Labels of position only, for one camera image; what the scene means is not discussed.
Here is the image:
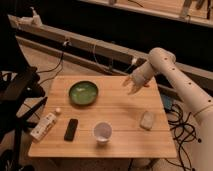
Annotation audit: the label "black floor cables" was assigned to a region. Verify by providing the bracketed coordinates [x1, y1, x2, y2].
[165, 103, 204, 171]

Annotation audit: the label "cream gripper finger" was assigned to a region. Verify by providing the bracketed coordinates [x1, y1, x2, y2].
[129, 84, 141, 95]

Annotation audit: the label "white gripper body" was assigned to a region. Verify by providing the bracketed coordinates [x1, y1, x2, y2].
[130, 68, 149, 86]

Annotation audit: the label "white plastic cup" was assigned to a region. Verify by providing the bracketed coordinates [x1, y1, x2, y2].
[93, 122, 112, 145]

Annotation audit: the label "black chair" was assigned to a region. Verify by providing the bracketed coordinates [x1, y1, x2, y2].
[0, 11, 47, 171]

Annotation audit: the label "white wall plug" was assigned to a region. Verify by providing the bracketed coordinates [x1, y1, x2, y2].
[131, 57, 138, 65]

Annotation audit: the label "white sponge block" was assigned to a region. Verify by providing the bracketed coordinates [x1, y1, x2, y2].
[140, 111, 155, 130]

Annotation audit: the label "white spray bottle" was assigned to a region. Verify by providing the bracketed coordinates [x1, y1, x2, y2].
[31, 7, 42, 27]

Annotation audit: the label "wooden table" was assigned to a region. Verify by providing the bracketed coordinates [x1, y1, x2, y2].
[28, 76, 177, 158]

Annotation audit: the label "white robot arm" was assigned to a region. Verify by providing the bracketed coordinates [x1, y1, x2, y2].
[126, 47, 213, 171]

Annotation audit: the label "green bowl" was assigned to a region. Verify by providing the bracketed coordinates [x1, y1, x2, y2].
[68, 81, 99, 106]

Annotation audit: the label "long wooden beam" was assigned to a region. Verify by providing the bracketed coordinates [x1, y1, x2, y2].
[9, 15, 213, 91]

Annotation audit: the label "blue box on floor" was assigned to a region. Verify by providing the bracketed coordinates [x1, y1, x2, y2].
[161, 94, 173, 110]

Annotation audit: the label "black cable left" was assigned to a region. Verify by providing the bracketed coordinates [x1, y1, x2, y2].
[35, 39, 72, 86]

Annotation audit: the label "black remote control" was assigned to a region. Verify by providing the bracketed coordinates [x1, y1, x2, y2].
[64, 119, 78, 141]

